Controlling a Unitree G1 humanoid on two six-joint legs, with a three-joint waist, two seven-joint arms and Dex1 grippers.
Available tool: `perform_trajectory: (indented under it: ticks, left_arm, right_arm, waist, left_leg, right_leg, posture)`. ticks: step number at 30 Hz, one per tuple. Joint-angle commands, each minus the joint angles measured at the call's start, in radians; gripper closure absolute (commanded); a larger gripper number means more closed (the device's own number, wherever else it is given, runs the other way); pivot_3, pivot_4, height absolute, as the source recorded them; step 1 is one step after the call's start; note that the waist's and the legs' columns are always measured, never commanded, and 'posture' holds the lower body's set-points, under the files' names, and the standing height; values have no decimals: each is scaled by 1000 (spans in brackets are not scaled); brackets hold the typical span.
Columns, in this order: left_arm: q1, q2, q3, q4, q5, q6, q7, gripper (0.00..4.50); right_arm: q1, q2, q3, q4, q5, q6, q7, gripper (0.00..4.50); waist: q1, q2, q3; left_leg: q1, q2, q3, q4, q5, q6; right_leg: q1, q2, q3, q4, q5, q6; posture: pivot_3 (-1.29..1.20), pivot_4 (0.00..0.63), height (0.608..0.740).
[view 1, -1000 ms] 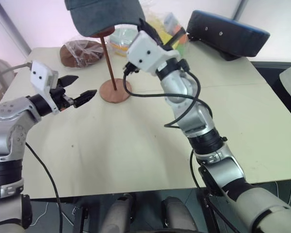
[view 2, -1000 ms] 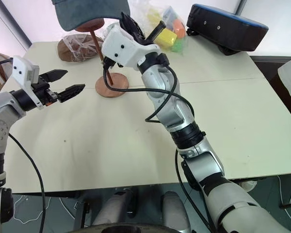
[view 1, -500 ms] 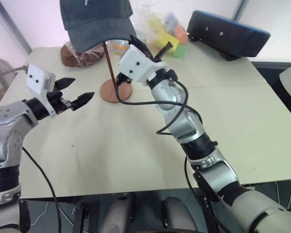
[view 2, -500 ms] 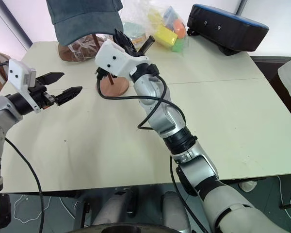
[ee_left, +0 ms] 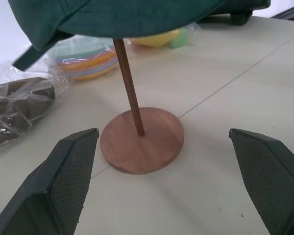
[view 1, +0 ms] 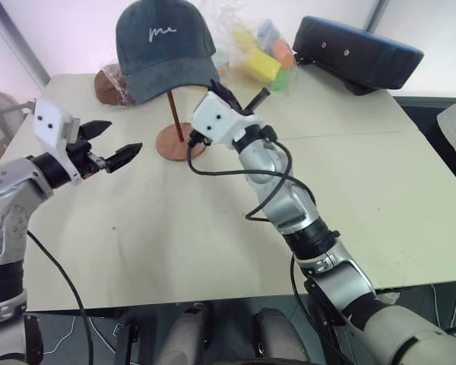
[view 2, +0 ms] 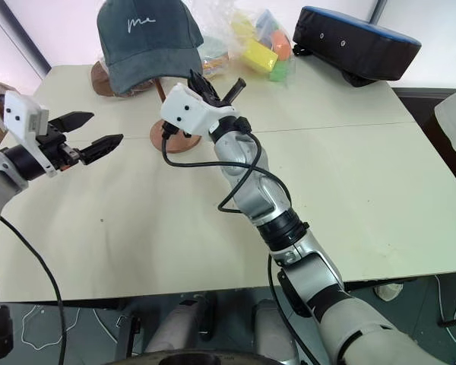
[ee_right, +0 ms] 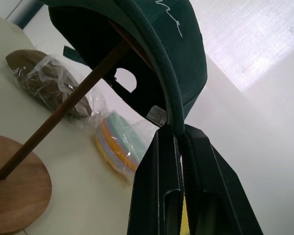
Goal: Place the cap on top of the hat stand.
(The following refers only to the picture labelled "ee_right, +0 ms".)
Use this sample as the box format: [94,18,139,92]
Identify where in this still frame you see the colourful plates in plastic wrap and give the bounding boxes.
[87,110,147,175]

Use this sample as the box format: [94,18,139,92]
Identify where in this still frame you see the brown hat in plastic wrap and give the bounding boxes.
[5,49,108,123]

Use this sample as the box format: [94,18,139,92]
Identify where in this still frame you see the wooden hat stand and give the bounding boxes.
[0,19,154,235]

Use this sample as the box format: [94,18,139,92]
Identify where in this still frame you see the dark green baseball cap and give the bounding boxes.
[38,0,208,235]

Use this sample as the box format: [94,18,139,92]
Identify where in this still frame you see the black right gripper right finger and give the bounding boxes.
[181,124,264,235]

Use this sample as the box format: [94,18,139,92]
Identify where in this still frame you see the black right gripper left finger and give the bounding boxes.
[126,127,184,235]

